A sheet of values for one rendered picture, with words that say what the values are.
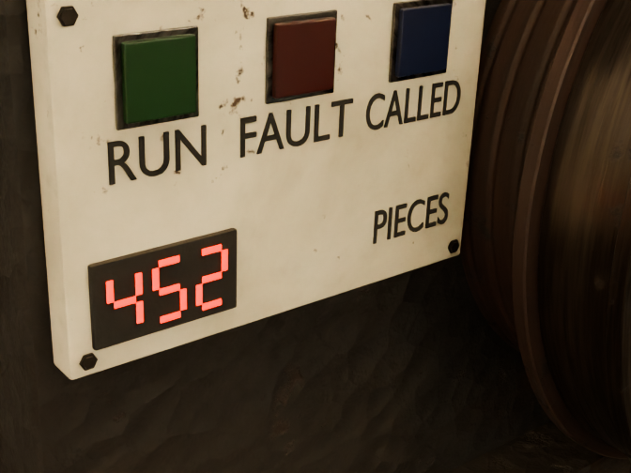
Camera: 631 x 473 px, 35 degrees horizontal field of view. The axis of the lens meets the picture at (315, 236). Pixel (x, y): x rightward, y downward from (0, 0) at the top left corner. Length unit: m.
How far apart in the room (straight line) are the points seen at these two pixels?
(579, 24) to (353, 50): 0.12
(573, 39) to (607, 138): 0.05
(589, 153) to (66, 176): 0.26
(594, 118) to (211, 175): 0.20
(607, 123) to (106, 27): 0.25
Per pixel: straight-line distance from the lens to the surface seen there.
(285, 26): 0.49
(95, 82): 0.45
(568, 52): 0.54
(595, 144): 0.54
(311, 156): 0.52
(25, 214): 0.47
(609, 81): 0.54
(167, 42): 0.45
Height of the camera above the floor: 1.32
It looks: 23 degrees down
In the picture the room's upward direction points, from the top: 2 degrees clockwise
